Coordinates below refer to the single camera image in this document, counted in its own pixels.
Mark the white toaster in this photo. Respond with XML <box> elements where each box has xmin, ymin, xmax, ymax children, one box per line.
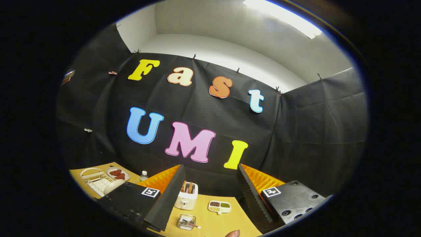
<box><xmin>174</xmin><ymin>182</ymin><xmax>199</xmax><ymax>210</ymax></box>

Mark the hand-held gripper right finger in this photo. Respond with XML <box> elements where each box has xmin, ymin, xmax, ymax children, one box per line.
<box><xmin>237</xmin><ymin>164</ymin><xmax>333</xmax><ymax>235</ymax></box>

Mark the white plate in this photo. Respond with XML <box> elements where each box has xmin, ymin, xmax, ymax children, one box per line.
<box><xmin>103</xmin><ymin>179</ymin><xmax>126</xmax><ymax>195</ymax></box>

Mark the black backdrop cloth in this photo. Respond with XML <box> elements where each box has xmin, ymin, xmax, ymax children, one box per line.
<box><xmin>56</xmin><ymin>25</ymin><xmax>368</xmax><ymax>198</ymax></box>

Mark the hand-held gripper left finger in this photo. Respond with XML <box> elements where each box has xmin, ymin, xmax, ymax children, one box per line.
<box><xmin>97</xmin><ymin>164</ymin><xmax>186</xmax><ymax>232</ymax></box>

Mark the small sausage dish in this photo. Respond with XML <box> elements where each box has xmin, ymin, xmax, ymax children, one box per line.
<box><xmin>106</xmin><ymin>167</ymin><xmax>131</xmax><ymax>182</ymax></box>

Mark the white wire dish rack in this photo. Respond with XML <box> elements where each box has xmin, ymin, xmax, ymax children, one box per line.
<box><xmin>81</xmin><ymin>168</ymin><xmax>115</xmax><ymax>198</ymax></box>

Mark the metal wire basket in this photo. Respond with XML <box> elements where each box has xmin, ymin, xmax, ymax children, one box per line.
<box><xmin>177</xmin><ymin>214</ymin><xmax>197</xmax><ymax>230</ymax></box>

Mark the white divided snack tray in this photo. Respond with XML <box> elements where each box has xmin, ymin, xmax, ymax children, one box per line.
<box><xmin>208</xmin><ymin>200</ymin><xmax>232</xmax><ymax>215</ymax></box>

